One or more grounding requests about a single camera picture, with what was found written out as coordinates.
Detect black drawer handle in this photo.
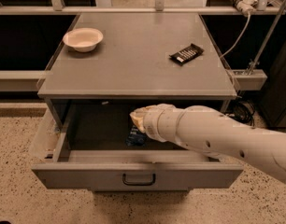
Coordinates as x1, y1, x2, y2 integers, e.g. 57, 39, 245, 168
122, 174, 156, 186

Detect diagonal metal rod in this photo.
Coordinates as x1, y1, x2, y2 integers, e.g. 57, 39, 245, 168
244, 0, 286, 76

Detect white paper bowl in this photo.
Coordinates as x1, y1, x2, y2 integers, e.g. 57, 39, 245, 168
63, 28, 104, 52

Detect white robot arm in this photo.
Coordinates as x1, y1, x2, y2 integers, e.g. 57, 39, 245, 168
130, 104, 286, 184

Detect open grey top drawer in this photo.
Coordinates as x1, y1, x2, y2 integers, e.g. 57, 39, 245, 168
32, 105, 243, 191

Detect black floor cables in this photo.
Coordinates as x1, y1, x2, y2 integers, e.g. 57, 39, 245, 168
228, 99, 256, 128

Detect grey metal drawer cabinet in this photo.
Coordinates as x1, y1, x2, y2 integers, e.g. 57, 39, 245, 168
38, 13, 236, 130

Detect white power cable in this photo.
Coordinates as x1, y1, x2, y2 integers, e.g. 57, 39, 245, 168
219, 11, 251, 60

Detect white power strip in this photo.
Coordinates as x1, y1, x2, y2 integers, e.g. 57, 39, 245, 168
230, 0, 256, 16

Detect black snack bar wrapper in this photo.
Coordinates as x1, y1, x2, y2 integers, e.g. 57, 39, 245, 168
169, 44, 204, 65

